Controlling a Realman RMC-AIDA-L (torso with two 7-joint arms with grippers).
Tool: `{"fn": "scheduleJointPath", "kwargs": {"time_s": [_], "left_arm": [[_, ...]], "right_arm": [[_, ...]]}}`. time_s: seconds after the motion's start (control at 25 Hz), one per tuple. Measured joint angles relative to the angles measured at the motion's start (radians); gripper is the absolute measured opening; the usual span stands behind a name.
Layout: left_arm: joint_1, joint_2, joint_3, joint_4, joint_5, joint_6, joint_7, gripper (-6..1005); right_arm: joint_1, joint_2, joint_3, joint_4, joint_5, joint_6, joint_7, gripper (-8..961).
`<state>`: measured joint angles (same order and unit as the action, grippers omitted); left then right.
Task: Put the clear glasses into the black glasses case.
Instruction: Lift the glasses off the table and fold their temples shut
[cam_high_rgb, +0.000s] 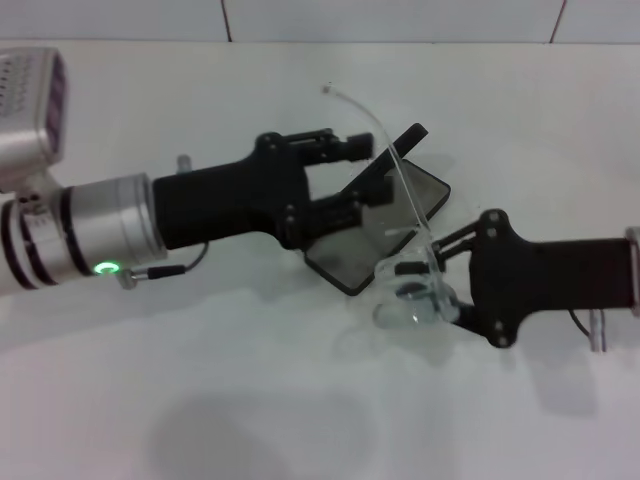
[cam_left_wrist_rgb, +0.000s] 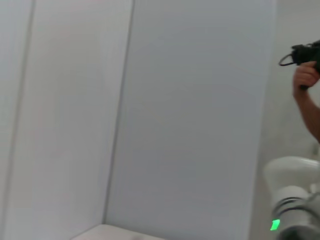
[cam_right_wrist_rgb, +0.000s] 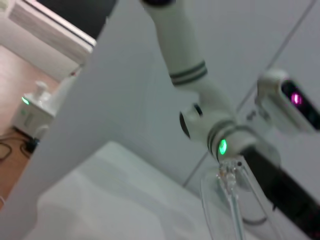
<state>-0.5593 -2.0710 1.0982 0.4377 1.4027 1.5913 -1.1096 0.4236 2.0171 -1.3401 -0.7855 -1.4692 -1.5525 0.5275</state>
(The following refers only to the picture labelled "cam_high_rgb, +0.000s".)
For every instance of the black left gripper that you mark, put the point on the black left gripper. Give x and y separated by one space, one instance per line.
225 205

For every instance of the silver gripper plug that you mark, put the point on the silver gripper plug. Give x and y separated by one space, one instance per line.
184 165
598 332

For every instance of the clear white glasses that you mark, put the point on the clear white glasses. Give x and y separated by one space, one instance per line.
395 317

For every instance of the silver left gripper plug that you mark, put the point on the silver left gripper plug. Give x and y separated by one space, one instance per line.
184 165

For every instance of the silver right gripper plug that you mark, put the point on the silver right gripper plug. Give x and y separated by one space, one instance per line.
598 332

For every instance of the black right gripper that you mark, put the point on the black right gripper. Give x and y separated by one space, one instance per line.
550 275

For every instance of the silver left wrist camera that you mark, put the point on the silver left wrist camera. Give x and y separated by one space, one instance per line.
30 110

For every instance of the black glasses case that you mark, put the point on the black glasses case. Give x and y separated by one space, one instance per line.
350 260

